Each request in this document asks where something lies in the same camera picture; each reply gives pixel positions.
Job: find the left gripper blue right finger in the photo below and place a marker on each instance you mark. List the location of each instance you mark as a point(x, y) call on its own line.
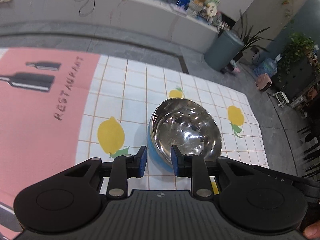
point(193, 167)

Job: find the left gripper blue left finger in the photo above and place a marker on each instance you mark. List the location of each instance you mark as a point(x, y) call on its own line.
point(121, 169)

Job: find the blue steel bowl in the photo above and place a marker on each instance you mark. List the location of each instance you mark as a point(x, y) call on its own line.
point(186, 124)

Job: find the person hand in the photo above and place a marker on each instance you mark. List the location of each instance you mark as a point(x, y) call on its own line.
point(312, 231)

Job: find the checked lemon tablecloth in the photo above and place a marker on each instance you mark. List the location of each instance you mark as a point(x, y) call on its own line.
point(131, 104)

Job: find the white small stool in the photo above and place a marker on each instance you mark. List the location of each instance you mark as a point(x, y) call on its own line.
point(282, 98)

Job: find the pink small heater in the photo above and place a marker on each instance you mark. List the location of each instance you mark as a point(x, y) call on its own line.
point(263, 82)

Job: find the pink restaurant placemat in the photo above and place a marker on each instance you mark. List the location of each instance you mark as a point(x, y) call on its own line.
point(48, 98)

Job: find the blue water jug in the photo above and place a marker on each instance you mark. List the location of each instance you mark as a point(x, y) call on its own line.
point(268, 66)

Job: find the grey round trash bin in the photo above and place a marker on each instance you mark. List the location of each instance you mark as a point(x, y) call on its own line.
point(223, 50)

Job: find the potted green plant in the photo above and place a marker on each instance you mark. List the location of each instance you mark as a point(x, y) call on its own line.
point(248, 37)

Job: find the large leafy plant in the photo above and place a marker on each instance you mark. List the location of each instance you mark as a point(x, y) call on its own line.
point(299, 64)

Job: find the grey tv cabinet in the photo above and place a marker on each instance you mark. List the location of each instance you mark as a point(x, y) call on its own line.
point(149, 17)

